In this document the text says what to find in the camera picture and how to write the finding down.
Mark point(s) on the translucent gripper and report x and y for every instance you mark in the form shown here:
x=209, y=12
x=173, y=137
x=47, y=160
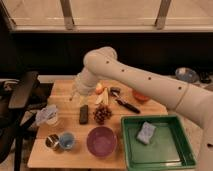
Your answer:
x=77, y=97

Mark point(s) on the light blue towel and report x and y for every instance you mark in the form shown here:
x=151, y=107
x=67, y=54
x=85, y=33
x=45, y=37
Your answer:
x=46, y=113

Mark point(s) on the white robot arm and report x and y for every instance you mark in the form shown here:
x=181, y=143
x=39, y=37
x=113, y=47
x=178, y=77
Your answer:
x=195, y=103

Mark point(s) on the purple bowl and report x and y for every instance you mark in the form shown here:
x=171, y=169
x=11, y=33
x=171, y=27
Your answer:
x=101, y=141

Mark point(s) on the red bowl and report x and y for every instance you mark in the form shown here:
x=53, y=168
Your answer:
x=140, y=97

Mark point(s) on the silver bowl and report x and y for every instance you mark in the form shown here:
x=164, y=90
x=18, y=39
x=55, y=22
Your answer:
x=186, y=74

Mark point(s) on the black remote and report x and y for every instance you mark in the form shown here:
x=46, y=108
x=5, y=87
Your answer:
x=83, y=118

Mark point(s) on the bunch of grapes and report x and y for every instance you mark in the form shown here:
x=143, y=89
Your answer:
x=101, y=113

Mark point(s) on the blue cup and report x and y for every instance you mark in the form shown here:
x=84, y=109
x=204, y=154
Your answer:
x=66, y=141

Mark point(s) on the metal can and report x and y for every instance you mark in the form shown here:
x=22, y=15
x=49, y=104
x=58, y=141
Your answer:
x=52, y=141

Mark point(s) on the black chair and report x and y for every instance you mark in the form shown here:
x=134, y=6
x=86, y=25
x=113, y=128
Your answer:
x=25, y=94

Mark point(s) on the blue sponge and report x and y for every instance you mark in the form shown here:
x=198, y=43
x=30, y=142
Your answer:
x=146, y=133

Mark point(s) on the green tray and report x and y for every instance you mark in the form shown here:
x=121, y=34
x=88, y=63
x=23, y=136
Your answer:
x=168, y=150

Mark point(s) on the black handled peeler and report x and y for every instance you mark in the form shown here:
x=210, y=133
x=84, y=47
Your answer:
x=115, y=91

